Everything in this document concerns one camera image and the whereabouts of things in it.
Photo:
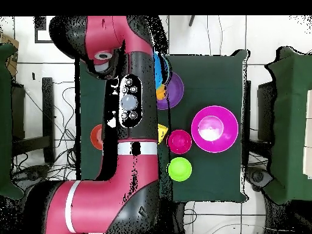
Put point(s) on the orange plastic cup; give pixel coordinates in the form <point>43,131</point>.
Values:
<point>160,92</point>

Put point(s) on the purple plastic bowl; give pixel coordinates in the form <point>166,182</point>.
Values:
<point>175,92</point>

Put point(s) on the blue plastic bowl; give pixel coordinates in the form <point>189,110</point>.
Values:
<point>158,70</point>

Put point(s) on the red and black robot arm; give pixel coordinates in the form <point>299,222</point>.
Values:
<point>102,31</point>

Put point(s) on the yellow plastic cup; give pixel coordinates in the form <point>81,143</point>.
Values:
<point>161,132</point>

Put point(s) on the small red plastic bowl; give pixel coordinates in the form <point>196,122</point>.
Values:
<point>179,142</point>

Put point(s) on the small green plastic bowl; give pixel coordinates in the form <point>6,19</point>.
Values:
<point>179,169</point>

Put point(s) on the orange plastic bowl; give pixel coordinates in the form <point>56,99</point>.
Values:
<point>96,137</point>

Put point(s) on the large pink plastic bowl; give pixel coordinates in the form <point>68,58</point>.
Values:
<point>226,121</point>

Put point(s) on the dark green table cloth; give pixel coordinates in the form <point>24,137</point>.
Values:
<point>214,80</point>

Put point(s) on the black metal stand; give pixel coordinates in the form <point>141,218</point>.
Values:
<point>47,109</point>
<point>247,109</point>

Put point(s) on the black box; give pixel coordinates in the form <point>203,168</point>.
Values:
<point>265,109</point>

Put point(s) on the short black rod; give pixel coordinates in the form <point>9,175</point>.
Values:
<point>191,20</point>

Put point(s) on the green-clothed side table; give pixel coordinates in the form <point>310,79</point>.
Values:
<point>4,121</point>
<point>292,121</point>

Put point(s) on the cardboard box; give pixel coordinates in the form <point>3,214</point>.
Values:
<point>13,65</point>

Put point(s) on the black pedestal leg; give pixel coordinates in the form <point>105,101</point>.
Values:
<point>258,176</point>
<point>34,174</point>

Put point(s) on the black square floor frame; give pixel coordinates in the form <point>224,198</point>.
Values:
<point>40,26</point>

